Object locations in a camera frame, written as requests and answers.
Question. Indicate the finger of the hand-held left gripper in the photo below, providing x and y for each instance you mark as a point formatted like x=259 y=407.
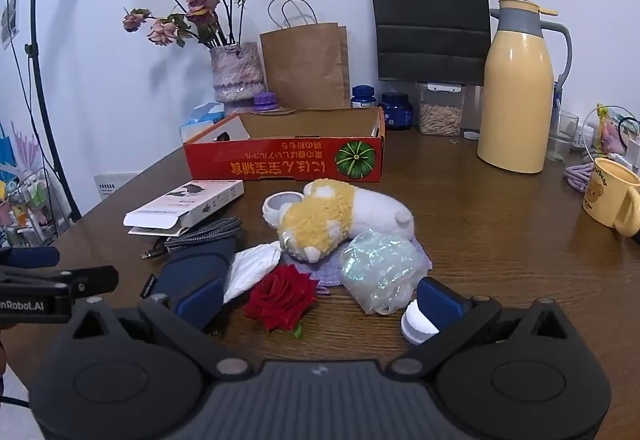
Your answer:
x=95 y=282
x=30 y=256

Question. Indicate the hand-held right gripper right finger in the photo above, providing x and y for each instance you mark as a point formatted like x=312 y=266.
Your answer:
x=442 y=302

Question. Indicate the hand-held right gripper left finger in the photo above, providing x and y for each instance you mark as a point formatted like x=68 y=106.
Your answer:
x=200 y=302

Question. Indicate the navy blue pouch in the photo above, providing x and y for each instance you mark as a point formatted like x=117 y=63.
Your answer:
x=195 y=265

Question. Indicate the white face mask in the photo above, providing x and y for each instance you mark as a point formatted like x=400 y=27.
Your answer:
x=252 y=265

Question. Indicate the iridescent plastic bag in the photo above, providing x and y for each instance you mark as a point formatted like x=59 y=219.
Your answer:
x=380 y=270

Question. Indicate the red rose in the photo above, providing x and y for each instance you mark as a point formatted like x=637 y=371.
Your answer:
x=282 y=300

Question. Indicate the white tape roll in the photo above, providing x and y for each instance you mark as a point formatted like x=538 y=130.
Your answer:
x=274 y=210

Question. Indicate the purple cloth pouch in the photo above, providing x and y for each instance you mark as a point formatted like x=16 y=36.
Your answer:
x=320 y=270

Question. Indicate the yellow white plush toy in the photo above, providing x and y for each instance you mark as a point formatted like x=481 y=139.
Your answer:
x=320 y=215

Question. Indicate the red cardboard box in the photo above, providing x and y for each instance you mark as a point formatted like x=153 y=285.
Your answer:
x=280 y=160

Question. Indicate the clear plastic cup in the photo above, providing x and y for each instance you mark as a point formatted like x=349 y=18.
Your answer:
x=562 y=140

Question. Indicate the rack with colourful things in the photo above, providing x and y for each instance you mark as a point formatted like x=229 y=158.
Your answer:
x=30 y=205

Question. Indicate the flat white product box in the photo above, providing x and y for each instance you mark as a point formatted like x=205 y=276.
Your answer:
x=190 y=205

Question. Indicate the white bottle cap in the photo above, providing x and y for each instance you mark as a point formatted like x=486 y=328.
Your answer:
x=471 y=135

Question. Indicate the blue tissue pack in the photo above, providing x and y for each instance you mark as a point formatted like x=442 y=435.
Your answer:
x=200 y=118

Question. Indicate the clear container of seeds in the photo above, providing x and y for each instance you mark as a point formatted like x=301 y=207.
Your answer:
x=440 y=118

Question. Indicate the clear empty plastic jar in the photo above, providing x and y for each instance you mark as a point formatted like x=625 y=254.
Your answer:
x=473 y=110

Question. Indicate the dark blue bottle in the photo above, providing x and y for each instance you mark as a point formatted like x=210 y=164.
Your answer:
x=396 y=113

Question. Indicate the yellow bear mug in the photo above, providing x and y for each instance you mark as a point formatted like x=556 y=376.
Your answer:
x=607 y=195

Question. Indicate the black light stand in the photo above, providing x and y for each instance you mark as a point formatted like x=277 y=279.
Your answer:
x=34 y=45

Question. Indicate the purple lid bottle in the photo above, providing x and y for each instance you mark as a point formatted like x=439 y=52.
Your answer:
x=265 y=101

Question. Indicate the yellow thermos jug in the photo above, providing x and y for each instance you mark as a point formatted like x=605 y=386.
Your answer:
x=515 y=95

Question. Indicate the white charger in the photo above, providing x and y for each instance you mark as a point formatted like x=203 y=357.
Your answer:
x=585 y=135

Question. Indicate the blue lid white label bottle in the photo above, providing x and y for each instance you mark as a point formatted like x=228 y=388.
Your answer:
x=362 y=95

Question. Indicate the pink white textured vase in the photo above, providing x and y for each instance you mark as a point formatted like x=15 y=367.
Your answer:
x=235 y=70

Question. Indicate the colourful snack bag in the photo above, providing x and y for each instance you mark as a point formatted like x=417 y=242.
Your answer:
x=612 y=130

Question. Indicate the brown paper bag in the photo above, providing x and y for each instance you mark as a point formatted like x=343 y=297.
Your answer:
x=305 y=65

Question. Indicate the black paper bag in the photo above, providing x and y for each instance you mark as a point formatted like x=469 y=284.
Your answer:
x=430 y=10

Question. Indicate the white wall socket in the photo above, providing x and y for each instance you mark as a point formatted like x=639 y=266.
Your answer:
x=107 y=185

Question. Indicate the wall poster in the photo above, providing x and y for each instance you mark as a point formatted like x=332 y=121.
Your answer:
x=9 y=20

